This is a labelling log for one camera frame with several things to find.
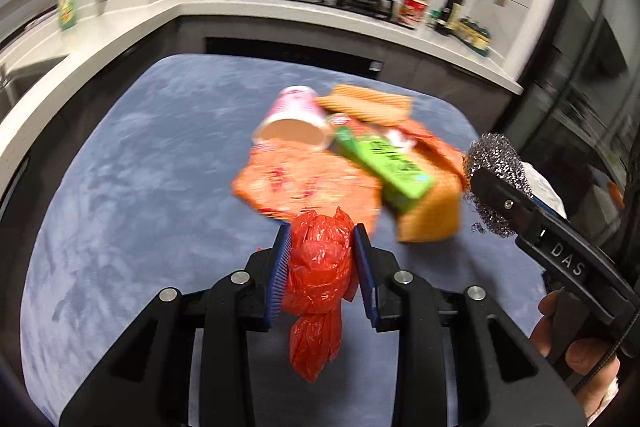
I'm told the red instant noodle cup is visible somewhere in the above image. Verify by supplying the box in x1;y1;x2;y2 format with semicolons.
398;0;432;28

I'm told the red plastic bag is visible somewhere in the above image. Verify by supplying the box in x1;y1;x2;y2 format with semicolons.
281;207;361;384

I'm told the steel wool scrubber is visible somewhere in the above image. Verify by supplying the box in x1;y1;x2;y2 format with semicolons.
462;133;534;239

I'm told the green carton box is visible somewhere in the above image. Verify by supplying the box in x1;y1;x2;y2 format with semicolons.
332;127;435;214

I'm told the spice jar set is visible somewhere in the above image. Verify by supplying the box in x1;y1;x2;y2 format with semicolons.
457;17;492;57

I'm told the white plastic trash bag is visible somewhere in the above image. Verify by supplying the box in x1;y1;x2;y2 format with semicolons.
520;162;569;221

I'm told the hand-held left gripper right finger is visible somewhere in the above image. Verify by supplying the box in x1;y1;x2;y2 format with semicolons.
351;223;586;427

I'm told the white kitchen counter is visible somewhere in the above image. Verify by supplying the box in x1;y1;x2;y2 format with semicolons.
0;0;525;188

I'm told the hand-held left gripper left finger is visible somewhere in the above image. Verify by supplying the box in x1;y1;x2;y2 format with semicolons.
59;224;291;427

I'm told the steel kitchen sink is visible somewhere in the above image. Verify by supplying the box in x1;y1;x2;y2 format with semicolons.
0;62;47;118

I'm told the green dish soap bottle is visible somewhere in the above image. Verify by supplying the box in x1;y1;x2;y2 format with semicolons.
57;0;80;32

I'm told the pink floral paper cup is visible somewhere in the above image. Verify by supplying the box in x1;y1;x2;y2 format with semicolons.
251;87;335;150

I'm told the orange crinkled snack wrapper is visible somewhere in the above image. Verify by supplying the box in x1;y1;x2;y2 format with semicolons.
232;141;384;226

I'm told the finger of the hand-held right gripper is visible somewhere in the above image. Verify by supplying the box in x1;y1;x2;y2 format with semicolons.
470;168;547;241

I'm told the dark glass door cabinet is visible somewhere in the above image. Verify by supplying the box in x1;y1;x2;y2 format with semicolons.
492;0;640;258

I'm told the person's right hand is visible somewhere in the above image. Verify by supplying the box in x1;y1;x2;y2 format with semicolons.
530;291;622;419

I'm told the dark soy sauce bottle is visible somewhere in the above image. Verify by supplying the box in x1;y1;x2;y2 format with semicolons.
434;0;466;36

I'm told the built-in black oven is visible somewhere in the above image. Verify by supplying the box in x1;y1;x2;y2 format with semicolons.
205;37;385;80

